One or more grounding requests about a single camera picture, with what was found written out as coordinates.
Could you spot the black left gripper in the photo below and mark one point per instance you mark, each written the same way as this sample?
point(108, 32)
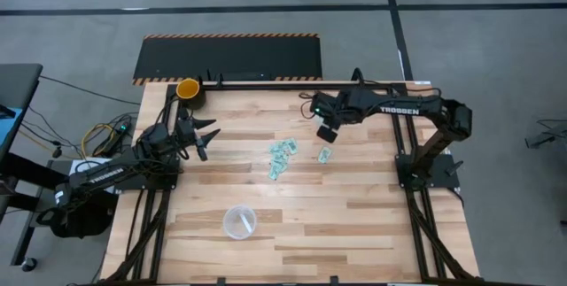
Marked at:
point(188, 135)

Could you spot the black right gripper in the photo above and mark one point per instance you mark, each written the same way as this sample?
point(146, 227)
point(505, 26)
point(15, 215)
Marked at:
point(330, 109)

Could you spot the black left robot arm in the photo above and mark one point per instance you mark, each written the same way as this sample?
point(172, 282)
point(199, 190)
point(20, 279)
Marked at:
point(106, 174)

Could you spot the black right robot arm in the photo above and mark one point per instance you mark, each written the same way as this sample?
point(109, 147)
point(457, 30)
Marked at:
point(398, 110)

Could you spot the black C-clamp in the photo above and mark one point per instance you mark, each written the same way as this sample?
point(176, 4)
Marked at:
point(357, 75)

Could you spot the black hazard-striped floor mat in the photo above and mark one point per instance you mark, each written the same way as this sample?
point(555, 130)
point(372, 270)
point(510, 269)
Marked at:
point(228, 58)

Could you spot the black power adapter green light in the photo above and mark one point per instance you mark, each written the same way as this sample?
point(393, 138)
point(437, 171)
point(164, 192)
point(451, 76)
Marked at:
point(120, 127)

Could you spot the clear plastic cup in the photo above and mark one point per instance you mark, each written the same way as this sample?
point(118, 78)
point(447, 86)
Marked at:
point(232, 221)

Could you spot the white printed paper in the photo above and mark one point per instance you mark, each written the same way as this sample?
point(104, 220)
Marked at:
point(82, 164)

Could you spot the black bag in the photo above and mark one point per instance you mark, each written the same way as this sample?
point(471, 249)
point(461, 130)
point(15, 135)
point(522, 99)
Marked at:
point(84, 221)

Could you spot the dark grey side table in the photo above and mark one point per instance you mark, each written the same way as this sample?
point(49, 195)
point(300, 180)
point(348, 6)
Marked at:
point(20, 84)

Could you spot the black stand base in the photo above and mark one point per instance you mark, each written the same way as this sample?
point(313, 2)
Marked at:
point(547, 135)

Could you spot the black caster wheel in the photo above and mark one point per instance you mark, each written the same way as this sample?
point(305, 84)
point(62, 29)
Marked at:
point(28, 264)

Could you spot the black edge bracket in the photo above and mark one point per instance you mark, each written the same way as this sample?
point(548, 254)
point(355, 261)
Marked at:
point(220, 281)
point(333, 280)

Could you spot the black cart frame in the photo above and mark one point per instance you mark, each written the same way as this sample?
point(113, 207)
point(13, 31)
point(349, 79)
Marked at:
point(26, 166)

